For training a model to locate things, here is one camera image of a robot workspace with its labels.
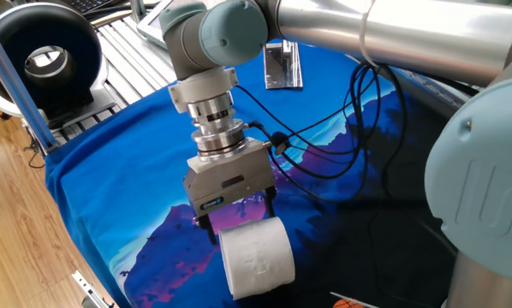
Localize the grey Schunk gripper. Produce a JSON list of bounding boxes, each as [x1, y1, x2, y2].
[[182, 146, 278, 246]]

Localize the white toilet paper roll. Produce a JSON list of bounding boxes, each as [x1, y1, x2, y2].
[[218, 216, 296, 300]]

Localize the blue landscape print tablecloth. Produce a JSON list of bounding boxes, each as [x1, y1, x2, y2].
[[45, 40, 462, 308]]

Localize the small orange basketball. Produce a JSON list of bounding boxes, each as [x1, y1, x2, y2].
[[331, 298, 366, 308]]

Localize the white teach pendant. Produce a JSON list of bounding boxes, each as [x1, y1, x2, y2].
[[136, 0, 176, 50]]

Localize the black keyboard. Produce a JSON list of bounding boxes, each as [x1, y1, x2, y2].
[[61, 0, 116, 14]]

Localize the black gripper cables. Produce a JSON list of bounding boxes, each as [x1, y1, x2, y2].
[[234, 62, 408, 202]]

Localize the metal rail bracket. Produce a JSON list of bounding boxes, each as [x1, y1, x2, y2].
[[70, 269, 116, 308]]

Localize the aluminium frame post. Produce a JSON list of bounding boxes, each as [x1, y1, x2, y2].
[[0, 12, 61, 155]]

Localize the black round ring device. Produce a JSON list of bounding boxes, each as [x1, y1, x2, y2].
[[0, 2, 110, 125]]

